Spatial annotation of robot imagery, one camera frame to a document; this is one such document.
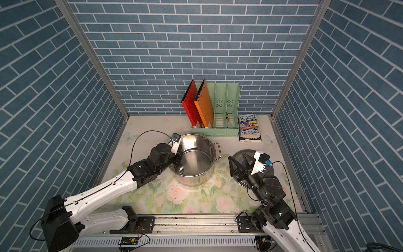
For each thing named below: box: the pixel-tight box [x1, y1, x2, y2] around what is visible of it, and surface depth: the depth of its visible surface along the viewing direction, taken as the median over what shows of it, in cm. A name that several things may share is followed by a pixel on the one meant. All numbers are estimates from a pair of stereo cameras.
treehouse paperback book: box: [239, 113, 261, 139], surface depth 110 cm
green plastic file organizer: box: [191, 82, 241, 138], surface depth 114 cm
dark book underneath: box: [238, 131, 262, 142], surface depth 107 cm
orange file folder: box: [194, 78, 215, 129], surface depth 98 cm
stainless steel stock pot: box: [168, 133, 222, 187], surface depth 88 cm
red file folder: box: [180, 79, 204, 127], surface depth 93 cm
